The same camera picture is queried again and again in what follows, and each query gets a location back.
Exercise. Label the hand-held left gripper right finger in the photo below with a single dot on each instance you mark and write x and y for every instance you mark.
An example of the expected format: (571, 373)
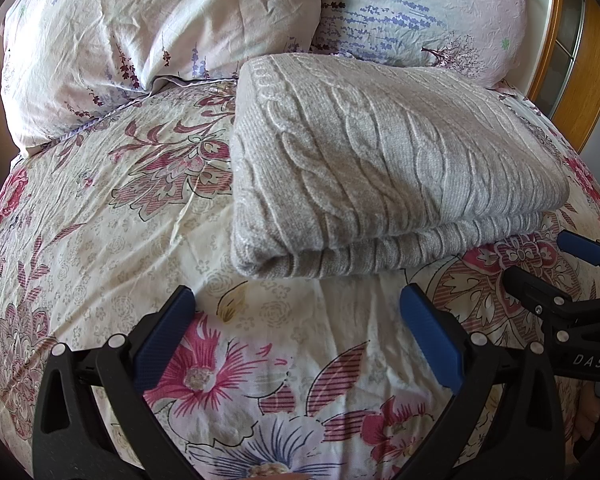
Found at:
(431, 341)

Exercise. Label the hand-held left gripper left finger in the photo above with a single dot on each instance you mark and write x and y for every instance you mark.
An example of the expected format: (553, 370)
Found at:
(164, 336)

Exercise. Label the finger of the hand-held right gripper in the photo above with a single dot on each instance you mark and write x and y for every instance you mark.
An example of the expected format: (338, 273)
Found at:
(582, 251)
(532, 287)

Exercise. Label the floral bed sheet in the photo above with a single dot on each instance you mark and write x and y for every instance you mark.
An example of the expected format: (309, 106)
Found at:
(130, 240)

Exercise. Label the wooden cabinet with glass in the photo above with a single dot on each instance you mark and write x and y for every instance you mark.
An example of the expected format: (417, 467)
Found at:
(577, 45)

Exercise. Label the lavender print pillow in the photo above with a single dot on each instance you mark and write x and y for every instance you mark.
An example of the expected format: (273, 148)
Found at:
(420, 15)

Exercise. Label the pale pink floral pillow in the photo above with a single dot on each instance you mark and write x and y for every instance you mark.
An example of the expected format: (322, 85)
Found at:
(130, 45)

